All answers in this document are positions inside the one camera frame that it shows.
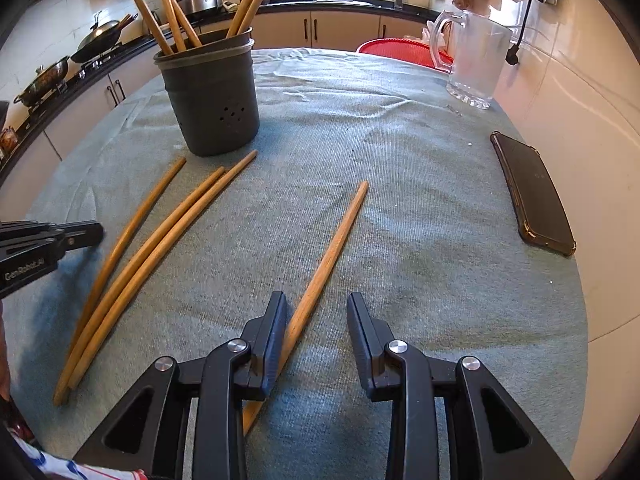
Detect steel wok with food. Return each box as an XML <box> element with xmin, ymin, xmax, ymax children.
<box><xmin>13</xmin><ymin>55</ymin><xmax>71</xmax><ymax>107</ymax></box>

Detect gas stove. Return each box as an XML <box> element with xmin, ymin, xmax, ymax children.
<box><xmin>25</xmin><ymin>42</ymin><xmax>151</xmax><ymax>111</ymax></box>

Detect clear plastic pitcher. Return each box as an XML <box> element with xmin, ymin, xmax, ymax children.
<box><xmin>430</xmin><ymin>10</ymin><xmax>513</xmax><ymax>110</ymax></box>

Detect black smartphone in case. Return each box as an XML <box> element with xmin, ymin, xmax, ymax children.
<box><xmin>490</xmin><ymin>131</ymin><xmax>577</xmax><ymax>257</ymax></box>

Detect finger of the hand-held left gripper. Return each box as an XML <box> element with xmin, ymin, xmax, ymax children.
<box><xmin>0</xmin><ymin>220</ymin><xmax>105</xmax><ymax>261</ymax></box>

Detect printed white clothing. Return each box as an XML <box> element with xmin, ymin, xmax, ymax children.
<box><xmin>20</xmin><ymin>437</ymin><xmax>147</xmax><ymax>480</ymax></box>

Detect dark grey utensil holder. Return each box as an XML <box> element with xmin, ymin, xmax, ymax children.
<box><xmin>153</xmin><ymin>26</ymin><xmax>261</xmax><ymax>157</ymax></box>

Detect grey woven tablecloth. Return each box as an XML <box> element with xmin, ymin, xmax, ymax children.
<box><xmin>0</xmin><ymin>47</ymin><xmax>590</xmax><ymax>480</ymax></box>

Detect red plastic basket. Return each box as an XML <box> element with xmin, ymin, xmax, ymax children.
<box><xmin>356</xmin><ymin>37</ymin><xmax>453</xmax><ymax>68</ymax></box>

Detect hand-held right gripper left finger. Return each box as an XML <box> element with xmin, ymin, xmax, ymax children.
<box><xmin>75</xmin><ymin>290</ymin><xmax>290</xmax><ymax>480</ymax></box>

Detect silver black rice cooker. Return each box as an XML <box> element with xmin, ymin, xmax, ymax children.
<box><xmin>175</xmin><ymin>0</ymin><xmax>223</xmax><ymax>17</ymax></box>

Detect wooden chopsticks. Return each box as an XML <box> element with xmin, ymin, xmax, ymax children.
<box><xmin>114</xmin><ymin>0</ymin><xmax>175</xmax><ymax>55</ymax></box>

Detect black power cable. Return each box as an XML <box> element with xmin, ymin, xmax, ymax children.
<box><xmin>505</xmin><ymin>0</ymin><xmax>551</xmax><ymax>66</ymax></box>

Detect beige kitchen cabinets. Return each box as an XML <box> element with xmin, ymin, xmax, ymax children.
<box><xmin>0</xmin><ymin>7</ymin><xmax>441</xmax><ymax>191</ymax></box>

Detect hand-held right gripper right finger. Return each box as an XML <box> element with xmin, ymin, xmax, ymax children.
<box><xmin>346</xmin><ymin>291</ymin><xmax>576</xmax><ymax>480</ymax></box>

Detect black wok with handle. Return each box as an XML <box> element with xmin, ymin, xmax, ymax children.
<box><xmin>70</xmin><ymin>11</ymin><xmax>139</xmax><ymax>63</ymax></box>

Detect black kitchen countertop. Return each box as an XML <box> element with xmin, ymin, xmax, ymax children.
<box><xmin>0</xmin><ymin>0</ymin><xmax>443</xmax><ymax>176</ymax></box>

